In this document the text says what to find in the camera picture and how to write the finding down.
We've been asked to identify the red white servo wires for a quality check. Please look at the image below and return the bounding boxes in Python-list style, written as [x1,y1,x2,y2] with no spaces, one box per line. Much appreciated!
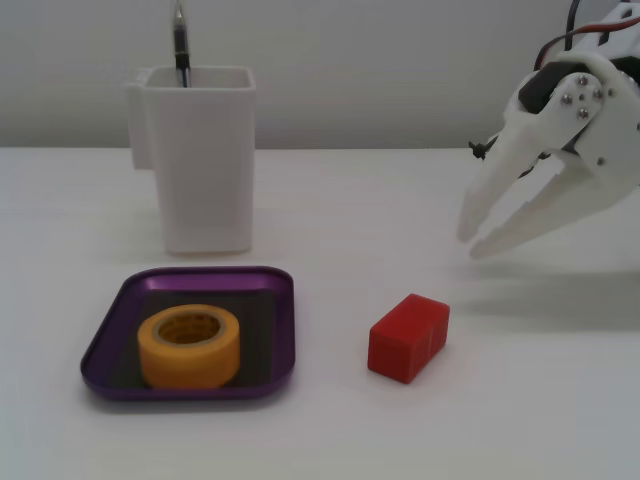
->
[594,17,640,49]

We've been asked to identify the white moving gripper finger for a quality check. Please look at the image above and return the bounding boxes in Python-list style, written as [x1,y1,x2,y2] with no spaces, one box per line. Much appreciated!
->
[456,73,610,245]

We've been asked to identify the black cable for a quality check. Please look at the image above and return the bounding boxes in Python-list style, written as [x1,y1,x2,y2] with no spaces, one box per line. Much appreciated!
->
[564,0,584,51]
[533,28,601,72]

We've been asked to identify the purple metal tray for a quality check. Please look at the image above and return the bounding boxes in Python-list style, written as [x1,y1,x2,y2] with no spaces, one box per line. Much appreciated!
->
[79,265,297,402]

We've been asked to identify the white fixed gripper finger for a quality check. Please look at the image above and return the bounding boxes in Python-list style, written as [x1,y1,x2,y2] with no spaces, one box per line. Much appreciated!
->
[468,160,640,260]

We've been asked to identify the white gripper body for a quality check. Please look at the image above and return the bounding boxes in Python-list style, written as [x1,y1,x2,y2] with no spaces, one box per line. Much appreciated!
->
[518,51,640,189]

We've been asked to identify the yellow masking tape roll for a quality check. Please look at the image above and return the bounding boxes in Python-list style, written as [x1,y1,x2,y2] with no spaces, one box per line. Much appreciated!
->
[137,303,241,391]

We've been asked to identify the white plastic box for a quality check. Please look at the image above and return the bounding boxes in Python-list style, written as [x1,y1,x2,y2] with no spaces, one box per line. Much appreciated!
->
[123,65,257,256]

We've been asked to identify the small black cable tie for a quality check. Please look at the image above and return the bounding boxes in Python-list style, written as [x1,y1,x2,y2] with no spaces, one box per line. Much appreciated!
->
[468,139,497,162]

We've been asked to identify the red cube block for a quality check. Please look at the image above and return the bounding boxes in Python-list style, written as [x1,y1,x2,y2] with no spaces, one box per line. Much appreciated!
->
[367,293,451,385]

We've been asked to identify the black pen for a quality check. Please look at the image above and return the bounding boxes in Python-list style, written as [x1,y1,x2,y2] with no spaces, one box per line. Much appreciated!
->
[172,0,193,89]

